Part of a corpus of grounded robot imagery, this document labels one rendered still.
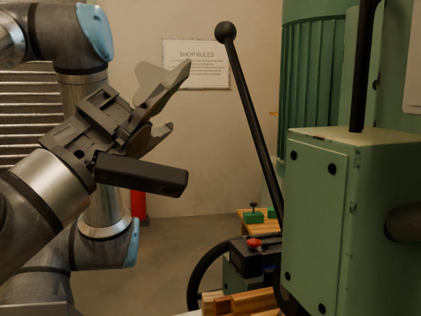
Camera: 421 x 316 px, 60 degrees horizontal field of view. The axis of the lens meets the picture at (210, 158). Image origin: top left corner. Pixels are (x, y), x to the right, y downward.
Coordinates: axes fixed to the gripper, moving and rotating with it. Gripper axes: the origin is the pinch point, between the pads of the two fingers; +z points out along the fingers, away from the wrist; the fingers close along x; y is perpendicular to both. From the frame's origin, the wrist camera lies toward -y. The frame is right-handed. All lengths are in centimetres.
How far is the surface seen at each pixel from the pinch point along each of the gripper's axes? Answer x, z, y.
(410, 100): -28.4, -11.1, -19.6
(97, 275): 232, 5, 27
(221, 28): -5.8, 10.0, 2.4
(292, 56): -10.0, 9.2, -9.0
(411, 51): -29.9, -9.5, -17.9
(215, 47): 191, 211, 88
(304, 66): -10.8, 7.9, -11.2
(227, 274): 36.0, -3.3, -23.9
